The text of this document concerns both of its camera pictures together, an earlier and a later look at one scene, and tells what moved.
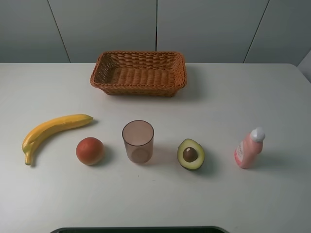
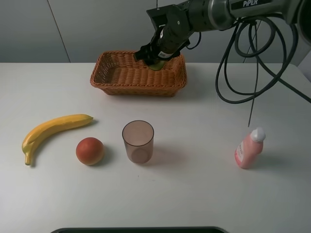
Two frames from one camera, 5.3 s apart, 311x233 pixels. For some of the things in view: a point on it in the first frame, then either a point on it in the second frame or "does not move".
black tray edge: x=142 y=229 does not move
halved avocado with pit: x=190 y=154 → x=157 y=66
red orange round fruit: x=90 y=151 does not move
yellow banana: x=49 y=126 does not move
